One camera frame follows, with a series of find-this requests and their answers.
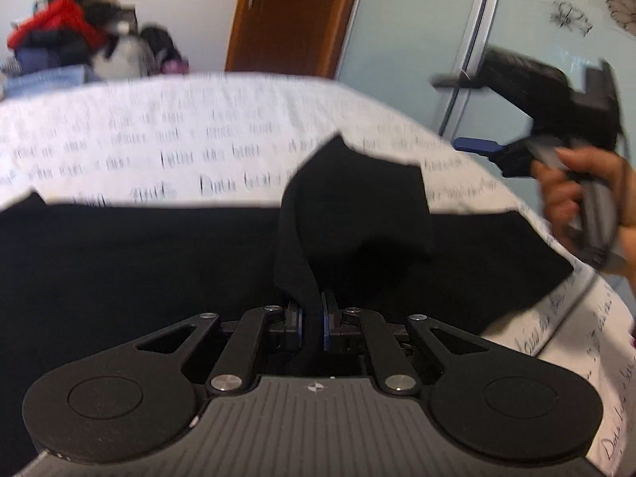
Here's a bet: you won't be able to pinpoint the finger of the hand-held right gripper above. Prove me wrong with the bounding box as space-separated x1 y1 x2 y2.
454 136 537 178
430 73 491 91

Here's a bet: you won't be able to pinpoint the black backpack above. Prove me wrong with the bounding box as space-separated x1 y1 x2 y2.
140 24 180 74

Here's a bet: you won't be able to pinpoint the black pants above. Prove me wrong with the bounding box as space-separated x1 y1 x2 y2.
0 133 576 477

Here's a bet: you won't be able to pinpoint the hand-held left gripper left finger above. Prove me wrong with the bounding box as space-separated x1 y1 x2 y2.
134 301 306 399

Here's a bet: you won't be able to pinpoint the blue blanket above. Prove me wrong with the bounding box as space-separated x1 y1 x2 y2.
0 64 103 100

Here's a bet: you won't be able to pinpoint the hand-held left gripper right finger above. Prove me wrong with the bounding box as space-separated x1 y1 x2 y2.
320 290 490 399

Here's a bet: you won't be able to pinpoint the white script-printed bedsheet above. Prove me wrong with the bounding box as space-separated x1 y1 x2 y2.
0 72 636 477

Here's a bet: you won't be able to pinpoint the person's right hand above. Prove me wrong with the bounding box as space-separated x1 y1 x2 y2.
531 146 636 276

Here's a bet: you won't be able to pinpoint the pile of clothes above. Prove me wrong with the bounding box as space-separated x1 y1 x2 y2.
6 0 145 78

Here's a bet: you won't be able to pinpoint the brown wooden door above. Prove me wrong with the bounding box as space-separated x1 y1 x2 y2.
225 0 369 80

